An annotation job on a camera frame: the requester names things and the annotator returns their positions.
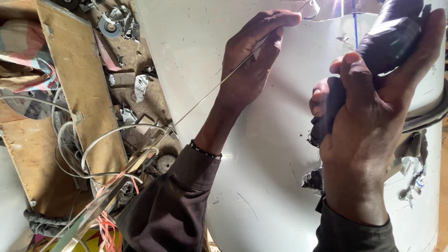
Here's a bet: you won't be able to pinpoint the person's right hand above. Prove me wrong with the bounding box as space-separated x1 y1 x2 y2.
309 8 447 168

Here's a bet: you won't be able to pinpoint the person's left hand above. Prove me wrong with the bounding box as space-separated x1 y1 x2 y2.
218 9 302 111

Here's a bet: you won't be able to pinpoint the thin metal filler rod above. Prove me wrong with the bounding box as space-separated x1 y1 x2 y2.
38 0 313 252

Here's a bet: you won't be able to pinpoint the black welding torch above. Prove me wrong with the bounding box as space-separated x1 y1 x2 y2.
307 0 433 147

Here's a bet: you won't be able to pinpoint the torn silver protective film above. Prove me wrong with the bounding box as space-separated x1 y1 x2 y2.
302 167 325 192
397 131 430 208

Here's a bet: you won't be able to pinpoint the large white metal tank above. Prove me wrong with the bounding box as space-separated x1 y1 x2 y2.
135 0 448 252

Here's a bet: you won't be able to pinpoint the crumpled silver film scrap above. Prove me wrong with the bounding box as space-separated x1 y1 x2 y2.
108 5 141 42
120 106 138 125
134 74 153 103

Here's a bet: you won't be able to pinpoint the red angle iron piece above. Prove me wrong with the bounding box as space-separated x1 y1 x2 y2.
92 29 123 73

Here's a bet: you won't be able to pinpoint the grey flap disc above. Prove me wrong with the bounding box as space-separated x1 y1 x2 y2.
98 16 124 39

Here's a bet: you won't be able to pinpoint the wooden board with hinges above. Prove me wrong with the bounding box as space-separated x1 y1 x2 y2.
35 0 129 175

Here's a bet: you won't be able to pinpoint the black wheel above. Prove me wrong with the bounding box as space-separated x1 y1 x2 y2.
58 0 81 11

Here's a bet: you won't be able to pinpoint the shiny flat metal strips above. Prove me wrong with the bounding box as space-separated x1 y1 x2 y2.
49 147 162 252

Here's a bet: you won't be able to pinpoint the grey cutting disc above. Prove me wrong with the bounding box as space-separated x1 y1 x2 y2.
1 88 59 120

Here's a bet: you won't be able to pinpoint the patterned woven sack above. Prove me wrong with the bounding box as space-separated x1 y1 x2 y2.
0 19 61 93

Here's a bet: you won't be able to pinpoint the plywood panel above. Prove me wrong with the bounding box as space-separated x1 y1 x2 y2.
0 117 94 218

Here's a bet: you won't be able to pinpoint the yellow and red bag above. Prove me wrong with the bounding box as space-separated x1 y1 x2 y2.
33 228 122 252

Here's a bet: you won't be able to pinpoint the grey cloth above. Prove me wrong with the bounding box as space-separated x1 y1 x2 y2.
23 209 71 237

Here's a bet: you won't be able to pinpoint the white metal sheet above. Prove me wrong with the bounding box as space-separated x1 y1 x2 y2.
0 145 34 252

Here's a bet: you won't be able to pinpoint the black rubber hose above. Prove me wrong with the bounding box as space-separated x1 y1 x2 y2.
402 79 448 134

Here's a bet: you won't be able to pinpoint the black beaded bracelet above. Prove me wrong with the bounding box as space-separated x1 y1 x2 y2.
189 139 223 160

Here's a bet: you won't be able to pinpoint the round wire brush wheel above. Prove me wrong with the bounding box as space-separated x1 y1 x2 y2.
156 154 177 175

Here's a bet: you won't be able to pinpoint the coiled white cable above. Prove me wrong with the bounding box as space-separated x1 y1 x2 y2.
51 87 92 180

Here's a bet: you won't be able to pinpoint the orange plastic strap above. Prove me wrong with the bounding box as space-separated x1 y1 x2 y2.
94 168 140 252

